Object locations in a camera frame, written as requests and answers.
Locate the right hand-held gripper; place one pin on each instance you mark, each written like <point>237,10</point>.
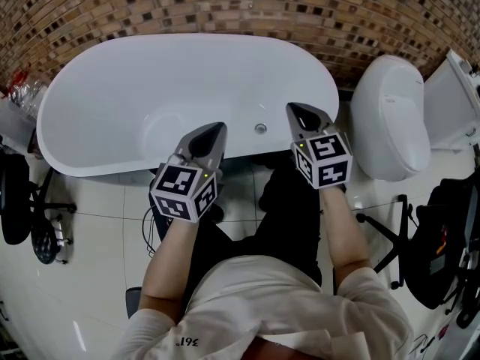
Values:
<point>330,146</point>

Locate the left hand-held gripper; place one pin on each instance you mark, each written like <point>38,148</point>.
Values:
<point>174,180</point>

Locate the chrome bathtub drain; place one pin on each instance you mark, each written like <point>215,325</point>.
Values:
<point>260,128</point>

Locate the person's right forearm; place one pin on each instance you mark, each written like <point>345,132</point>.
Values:
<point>345,231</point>

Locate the person's left forearm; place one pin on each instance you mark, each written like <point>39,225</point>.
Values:
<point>168,264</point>

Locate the white oval bathtub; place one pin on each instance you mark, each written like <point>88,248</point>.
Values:
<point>168,84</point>

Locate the person's left black shoe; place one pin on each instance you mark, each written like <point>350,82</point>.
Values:
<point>217,212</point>

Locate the person's black shoe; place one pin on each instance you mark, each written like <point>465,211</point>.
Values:
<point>217,212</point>
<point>268,198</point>

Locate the white toilet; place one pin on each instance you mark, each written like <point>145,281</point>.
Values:
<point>390,118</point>

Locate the person's right black shoe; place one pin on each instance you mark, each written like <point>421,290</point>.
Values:
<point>268,198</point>

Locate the person's black trousers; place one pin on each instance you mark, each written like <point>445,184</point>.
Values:
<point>292,219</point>

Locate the white cabinet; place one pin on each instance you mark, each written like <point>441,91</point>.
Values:
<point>450,103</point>

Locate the black star base chair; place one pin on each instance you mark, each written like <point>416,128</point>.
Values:
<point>402,238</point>

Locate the person's white shirt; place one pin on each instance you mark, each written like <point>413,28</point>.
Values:
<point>270,306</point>

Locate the clear plastic bag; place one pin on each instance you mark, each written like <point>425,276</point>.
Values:
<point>28,98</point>

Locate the black round mesh stool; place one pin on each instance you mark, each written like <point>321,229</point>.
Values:
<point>44,242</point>

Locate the white shelf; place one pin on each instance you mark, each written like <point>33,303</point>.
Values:
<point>15,126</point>

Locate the black office chair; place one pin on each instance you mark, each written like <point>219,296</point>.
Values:
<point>15,201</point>

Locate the black bag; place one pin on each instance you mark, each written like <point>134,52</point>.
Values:
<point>431,276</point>

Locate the red ribbon item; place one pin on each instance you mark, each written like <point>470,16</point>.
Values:
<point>18,79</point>

